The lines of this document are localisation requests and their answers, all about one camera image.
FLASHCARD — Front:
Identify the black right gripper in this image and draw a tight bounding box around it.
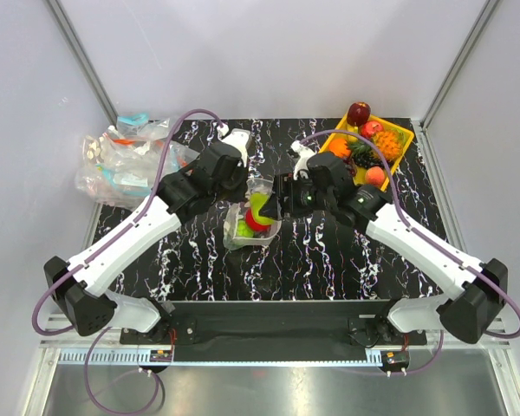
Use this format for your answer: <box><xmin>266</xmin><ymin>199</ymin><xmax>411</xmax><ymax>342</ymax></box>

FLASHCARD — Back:
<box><xmin>259</xmin><ymin>172</ymin><xmax>335</xmax><ymax>221</ymax></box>

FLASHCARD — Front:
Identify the smooth green apple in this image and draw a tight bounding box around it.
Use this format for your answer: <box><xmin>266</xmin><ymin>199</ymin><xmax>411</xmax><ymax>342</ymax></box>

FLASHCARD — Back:
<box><xmin>245</xmin><ymin>192</ymin><xmax>275</xmax><ymax>231</ymax></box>

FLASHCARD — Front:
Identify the bright red apple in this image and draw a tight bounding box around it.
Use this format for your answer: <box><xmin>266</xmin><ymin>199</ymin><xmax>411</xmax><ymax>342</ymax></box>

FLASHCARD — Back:
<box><xmin>244</xmin><ymin>209</ymin><xmax>270</xmax><ymax>232</ymax></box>

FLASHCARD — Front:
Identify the clear zip top bag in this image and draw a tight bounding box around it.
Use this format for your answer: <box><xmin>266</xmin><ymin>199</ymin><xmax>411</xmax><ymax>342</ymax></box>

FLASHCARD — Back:
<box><xmin>223</xmin><ymin>178</ymin><xmax>281</xmax><ymax>250</ymax></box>

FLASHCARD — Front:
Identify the wrinkled green round fruit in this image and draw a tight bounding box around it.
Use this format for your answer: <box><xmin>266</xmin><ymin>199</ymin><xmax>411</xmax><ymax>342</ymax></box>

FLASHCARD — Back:
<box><xmin>236</xmin><ymin>219</ymin><xmax>255</xmax><ymax>238</ymax></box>

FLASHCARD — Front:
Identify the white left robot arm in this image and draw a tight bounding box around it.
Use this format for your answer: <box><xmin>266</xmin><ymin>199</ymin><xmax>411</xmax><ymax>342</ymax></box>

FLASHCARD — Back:
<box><xmin>44</xmin><ymin>134</ymin><xmax>248</xmax><ymax>343</ymax></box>

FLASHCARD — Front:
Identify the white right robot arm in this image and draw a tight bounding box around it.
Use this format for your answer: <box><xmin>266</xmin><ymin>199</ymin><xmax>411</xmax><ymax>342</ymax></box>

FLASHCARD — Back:
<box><xmin>259</xmin><ymin>153</ymin><xmax>508</xmax><ymax>344</ymax></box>

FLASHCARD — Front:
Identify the pile of clear zip bags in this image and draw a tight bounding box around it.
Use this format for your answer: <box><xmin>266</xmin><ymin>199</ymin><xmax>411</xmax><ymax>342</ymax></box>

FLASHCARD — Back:
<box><xmin>75</xmin><ymin>113</ymin><xmax>198</xmax><ymax>210</ymax></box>

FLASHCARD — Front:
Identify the orange fruit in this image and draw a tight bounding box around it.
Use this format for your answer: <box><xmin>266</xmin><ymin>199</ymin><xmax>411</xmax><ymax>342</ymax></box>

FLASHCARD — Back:
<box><xmin>327</xmin><ymin>137</ymin><xmax>351</xmax><ymax>159</ymax></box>

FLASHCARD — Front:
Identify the yellow plastic fruit tray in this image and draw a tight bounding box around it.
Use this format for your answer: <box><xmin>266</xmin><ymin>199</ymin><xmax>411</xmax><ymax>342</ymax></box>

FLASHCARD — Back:
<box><xmin>320</xmin><ymin>114</ymin><xmax>414</xmax><ymax>191</ymax></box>

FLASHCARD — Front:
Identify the pink peach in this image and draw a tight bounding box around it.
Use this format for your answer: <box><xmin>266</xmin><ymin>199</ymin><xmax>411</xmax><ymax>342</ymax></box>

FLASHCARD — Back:
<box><xmin>364</xmin><ymin>166</ymin><xmax>387</xmax><ymax>187</ymax></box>

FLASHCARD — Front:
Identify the dark purple grape bunch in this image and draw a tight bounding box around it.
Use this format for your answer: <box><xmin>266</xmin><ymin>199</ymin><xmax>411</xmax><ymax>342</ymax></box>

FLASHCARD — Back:
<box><xmin>351</xmin><ymin>146</ymin><xmax>383</xmax><ymax>169</ymax></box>

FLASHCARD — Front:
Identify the small yellow fruit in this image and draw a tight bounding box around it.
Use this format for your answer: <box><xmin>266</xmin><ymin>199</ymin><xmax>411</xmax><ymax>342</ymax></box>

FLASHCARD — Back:
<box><xmin>347</xmin><ymin>125</ymin><xmax>358</xmax><ymax>141</ymax></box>

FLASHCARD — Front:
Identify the dark red apple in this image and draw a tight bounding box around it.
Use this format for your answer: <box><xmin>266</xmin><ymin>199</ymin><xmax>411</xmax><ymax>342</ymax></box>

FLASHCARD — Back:
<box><xmin>347</xmin><ymin>101</ymin><xmax>371</xmax><ymax>127</ymax></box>

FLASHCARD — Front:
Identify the orange pineapple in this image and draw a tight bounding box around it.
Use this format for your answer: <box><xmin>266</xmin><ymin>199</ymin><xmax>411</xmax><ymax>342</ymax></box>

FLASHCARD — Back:
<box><xmin>373</xmin><ymin>130</ymin><xmax>404</xmax><ymax>162</ymax></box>

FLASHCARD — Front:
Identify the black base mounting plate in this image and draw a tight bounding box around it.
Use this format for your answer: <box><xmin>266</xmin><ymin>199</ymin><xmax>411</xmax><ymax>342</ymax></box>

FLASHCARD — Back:
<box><xmin>120</xmin><ymin>300</ymin><xmax>426</xmax><ymax>348</ymax></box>

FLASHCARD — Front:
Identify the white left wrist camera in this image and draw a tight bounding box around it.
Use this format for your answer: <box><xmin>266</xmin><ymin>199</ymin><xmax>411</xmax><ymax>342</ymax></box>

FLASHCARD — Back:
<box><xmin>217</xmin><ymin>124</ymin><xmax>252</xmax><ymax>166</ymax></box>

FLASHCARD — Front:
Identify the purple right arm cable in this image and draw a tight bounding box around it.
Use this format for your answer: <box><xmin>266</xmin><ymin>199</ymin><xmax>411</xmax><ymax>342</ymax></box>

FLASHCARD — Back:
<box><xmin>294</xmin><ymin>128</ymin><xmax>520</xmax><ymax>376</ymax></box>

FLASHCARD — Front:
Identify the aluminium frame rail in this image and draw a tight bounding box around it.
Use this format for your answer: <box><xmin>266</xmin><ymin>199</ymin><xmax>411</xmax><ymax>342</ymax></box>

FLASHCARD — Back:
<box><xmin>38</xmin><ymin>315</ymin><xmax>512</xmax><ymax>367</ymax></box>

